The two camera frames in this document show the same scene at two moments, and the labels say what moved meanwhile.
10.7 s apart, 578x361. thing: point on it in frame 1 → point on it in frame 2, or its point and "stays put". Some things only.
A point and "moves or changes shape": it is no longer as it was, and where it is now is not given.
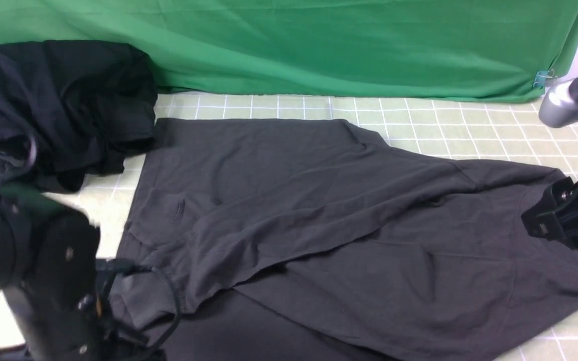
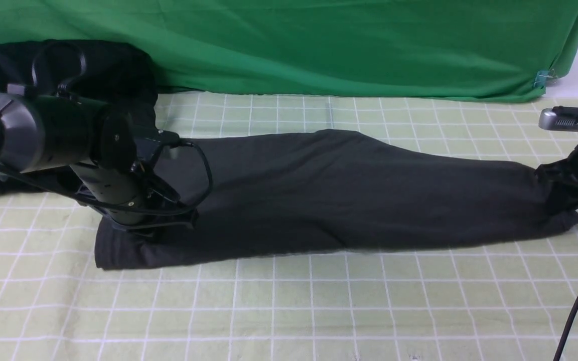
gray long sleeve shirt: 266,239 moves or changes shape
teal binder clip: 543,77 stays put
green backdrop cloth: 469,50 stays put
